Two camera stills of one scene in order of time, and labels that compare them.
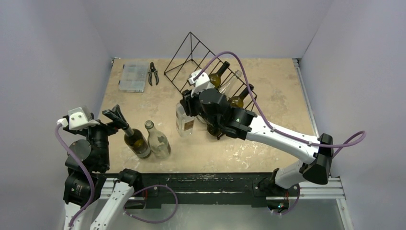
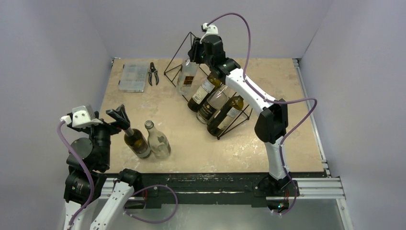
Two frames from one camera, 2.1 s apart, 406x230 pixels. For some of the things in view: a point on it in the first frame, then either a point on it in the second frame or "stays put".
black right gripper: (188, 104) → (195, 50)
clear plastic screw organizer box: (133, 77) stays put
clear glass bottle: (158, 142) stays put
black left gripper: (115, 115) stays put
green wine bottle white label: (137, 142) stays put
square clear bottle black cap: (185, 123) → (186, 76)
